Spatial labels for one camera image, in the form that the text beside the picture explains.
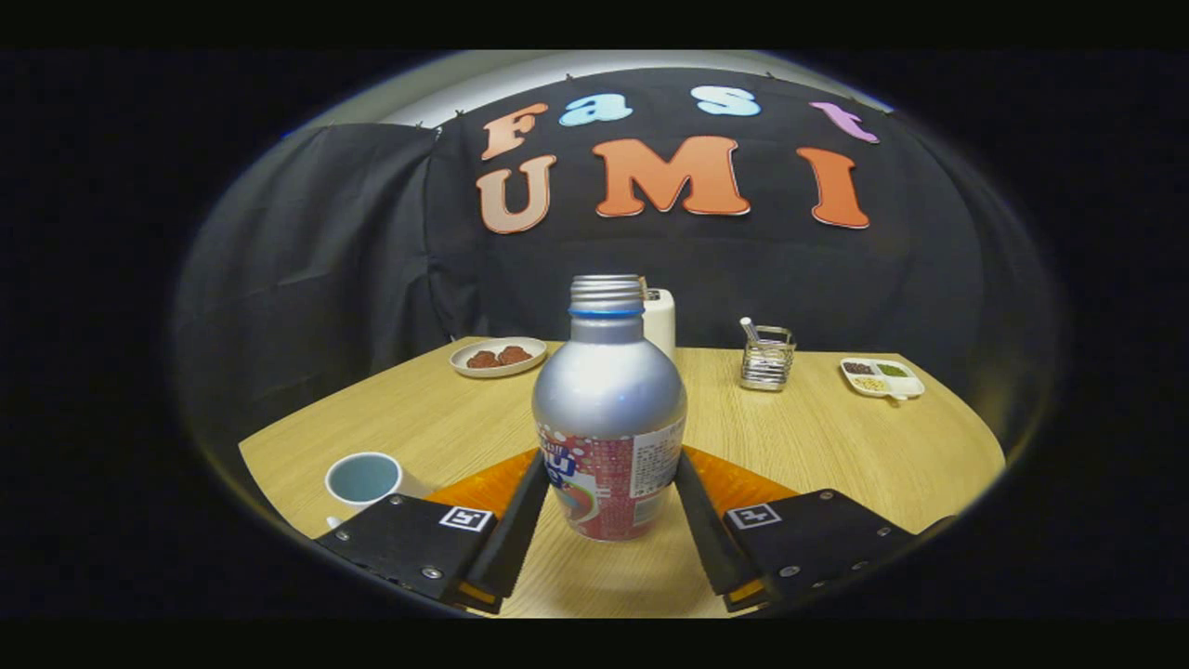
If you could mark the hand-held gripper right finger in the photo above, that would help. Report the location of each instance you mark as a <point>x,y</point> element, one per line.
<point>711,539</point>

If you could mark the white cup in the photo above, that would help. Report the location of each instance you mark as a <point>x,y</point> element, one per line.
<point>362,478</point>

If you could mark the white toaster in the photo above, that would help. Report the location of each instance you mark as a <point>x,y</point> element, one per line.
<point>661,321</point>

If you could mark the black backdrop cloth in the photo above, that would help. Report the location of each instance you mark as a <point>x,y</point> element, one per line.
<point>325,260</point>

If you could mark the wooden table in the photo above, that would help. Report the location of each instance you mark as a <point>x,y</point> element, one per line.
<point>817,446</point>

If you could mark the silver juice bottle red label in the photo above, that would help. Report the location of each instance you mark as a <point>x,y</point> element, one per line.
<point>608,400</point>

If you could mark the red food piece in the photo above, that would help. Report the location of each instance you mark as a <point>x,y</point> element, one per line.
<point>481,360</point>
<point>515,355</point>

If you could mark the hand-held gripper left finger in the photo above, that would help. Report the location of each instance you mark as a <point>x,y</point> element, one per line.
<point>516,539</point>

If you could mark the white divided dish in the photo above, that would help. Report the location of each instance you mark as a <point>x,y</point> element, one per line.
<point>882,381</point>

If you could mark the white round plate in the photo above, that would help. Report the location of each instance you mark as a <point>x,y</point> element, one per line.
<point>492,372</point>

